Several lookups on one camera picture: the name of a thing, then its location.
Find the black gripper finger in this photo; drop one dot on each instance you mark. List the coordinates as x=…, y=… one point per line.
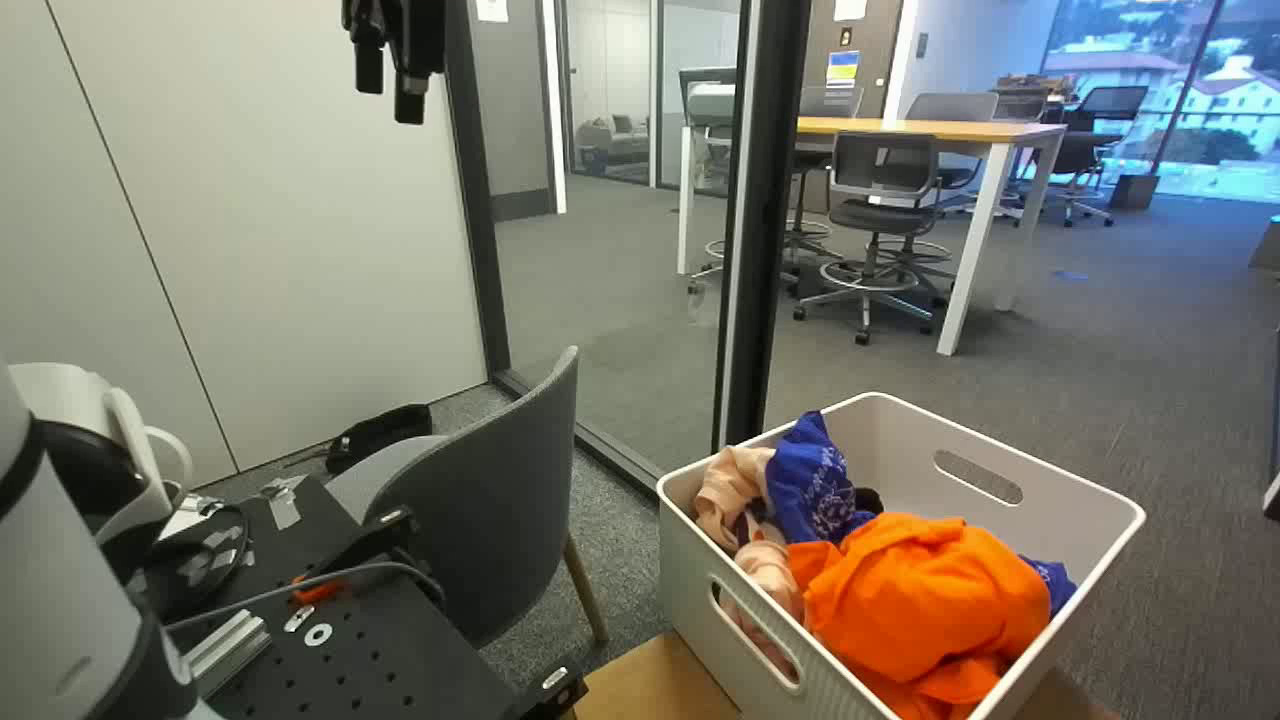
x=371, y=71
x=409, y=98

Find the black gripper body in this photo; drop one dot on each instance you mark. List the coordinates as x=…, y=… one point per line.
x=401, y=25

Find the peach shirt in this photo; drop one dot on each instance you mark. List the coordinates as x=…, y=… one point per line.
x=731, y=505

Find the blue patterned bandana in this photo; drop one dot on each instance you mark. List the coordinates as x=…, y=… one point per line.
x=807, y=481

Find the grey plastic chair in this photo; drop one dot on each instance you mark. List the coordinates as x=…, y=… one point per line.
x=494, y=505

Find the black office chair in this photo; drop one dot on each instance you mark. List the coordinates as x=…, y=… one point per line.
x=1094, y=122

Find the white plastic bin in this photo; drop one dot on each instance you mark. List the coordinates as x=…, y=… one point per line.
x=1066, y=534

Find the grey sofa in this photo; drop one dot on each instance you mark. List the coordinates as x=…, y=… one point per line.
x=607, y=142

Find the white paper label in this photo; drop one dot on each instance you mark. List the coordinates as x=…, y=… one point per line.
x=286, y=510

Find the blue yellow poster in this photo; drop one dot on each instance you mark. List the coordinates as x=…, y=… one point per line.
x=840, y=71

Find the grey office stool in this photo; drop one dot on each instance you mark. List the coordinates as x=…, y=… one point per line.
x=881, y=202

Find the black device white stickers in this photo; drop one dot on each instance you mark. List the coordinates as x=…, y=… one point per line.
x=201, y=555

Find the wooden-top white table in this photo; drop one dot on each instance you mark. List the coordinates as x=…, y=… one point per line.
x=934, y=131

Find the small white tag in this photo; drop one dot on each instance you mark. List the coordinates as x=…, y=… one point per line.
x=299, y=618

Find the white washer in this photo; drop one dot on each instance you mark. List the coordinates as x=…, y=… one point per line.
x=319, y=632

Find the black garment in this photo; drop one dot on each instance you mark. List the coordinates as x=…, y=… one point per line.
x=864, y=503

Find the brown cardboard box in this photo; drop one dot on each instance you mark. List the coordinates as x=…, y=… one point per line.
x=654, y=685

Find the orange garment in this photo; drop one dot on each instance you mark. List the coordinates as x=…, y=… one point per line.
x=920, y=602

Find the black door frame post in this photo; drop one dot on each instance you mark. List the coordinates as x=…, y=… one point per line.
x=763, y=202

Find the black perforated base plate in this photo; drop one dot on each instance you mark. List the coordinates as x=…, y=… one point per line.
x=385, y=664

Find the aluminium extrusion rail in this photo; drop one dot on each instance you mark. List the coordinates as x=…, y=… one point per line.
x=222, y=654

